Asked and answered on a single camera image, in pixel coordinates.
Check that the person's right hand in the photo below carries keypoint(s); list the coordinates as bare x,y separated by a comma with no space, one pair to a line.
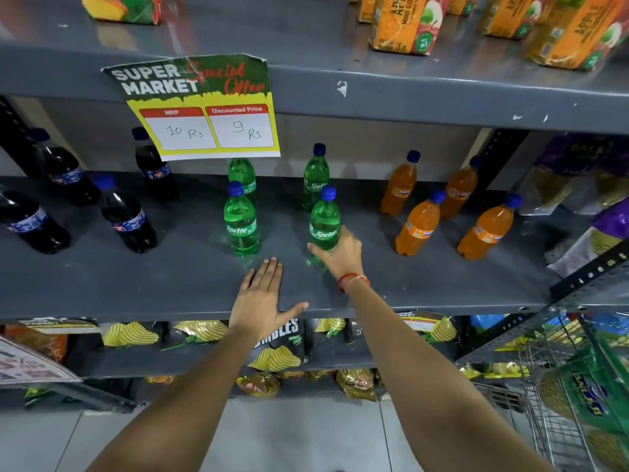
346,255

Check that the person's left hand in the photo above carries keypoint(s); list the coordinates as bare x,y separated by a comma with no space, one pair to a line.
258,307

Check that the person's left little finger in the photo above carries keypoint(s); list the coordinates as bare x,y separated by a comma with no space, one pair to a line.
249,281

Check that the person's left thumb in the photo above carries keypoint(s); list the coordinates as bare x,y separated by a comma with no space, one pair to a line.
295,310

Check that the person's right thumb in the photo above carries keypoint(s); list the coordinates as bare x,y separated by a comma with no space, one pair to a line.
318,251

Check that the person's left middle finger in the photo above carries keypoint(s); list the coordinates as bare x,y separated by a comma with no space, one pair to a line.
269,274

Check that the green soda bottle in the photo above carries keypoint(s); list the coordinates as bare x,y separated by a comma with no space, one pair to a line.
314,176
324,218
241,221
243,171

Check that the person's left forearm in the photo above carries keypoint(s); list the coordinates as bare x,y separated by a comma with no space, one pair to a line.
191,403

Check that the person's right forearm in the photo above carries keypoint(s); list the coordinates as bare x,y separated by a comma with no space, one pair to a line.
422,383

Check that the grey metal shelf rack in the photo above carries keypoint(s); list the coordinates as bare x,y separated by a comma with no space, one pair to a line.
196,280

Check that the gold snack packet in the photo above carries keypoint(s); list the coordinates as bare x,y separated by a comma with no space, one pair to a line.
258,385
356,384

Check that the orange soda bottle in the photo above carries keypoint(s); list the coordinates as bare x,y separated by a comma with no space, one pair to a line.
399,186
459,189
418,226
486,230

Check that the dark cola bottle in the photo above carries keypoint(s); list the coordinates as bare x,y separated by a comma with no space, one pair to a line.
127,218
66,174
29,223
156,171

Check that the blue snack packet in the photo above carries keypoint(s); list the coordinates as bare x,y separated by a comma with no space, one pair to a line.
486,321

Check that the green yellow paper price sign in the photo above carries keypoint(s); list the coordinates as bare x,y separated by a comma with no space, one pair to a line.
196,93

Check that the yellow snack packet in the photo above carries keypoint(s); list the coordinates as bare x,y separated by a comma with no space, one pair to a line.
491,371

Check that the orange snack packet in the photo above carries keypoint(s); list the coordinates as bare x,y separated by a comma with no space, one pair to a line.
39,341

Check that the white printed paper sign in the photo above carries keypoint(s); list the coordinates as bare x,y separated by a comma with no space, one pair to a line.
27,363

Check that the orange juice carton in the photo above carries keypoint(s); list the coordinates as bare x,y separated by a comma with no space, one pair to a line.
405,24
459,3
575,31
366,7
508,14

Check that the purple snack packet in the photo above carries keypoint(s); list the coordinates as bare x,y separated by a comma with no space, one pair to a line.
612,176
560,171
602,235

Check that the red green juice carton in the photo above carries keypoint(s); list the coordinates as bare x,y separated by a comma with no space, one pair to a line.
123,7

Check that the green snack packet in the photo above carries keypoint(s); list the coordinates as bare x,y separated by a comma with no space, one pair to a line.
589,388

